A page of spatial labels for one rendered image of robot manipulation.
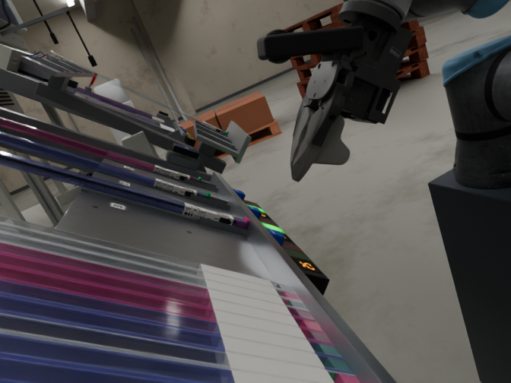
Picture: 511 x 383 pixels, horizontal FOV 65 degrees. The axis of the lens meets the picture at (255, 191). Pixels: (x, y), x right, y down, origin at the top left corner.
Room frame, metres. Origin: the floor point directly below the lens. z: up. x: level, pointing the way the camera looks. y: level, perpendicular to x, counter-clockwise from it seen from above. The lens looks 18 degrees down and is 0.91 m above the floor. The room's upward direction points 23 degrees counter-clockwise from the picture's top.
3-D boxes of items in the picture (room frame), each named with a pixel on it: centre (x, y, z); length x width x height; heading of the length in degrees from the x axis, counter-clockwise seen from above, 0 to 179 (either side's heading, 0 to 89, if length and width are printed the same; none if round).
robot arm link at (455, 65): (0.65, -0.43, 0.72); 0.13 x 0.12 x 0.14; 10
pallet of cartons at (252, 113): (4.70, 0.07, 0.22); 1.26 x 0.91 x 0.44; 94
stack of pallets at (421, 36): (4.68, -1.63, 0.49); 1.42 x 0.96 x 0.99; 12
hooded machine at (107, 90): (7.86, 1.77, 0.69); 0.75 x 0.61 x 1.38; 14
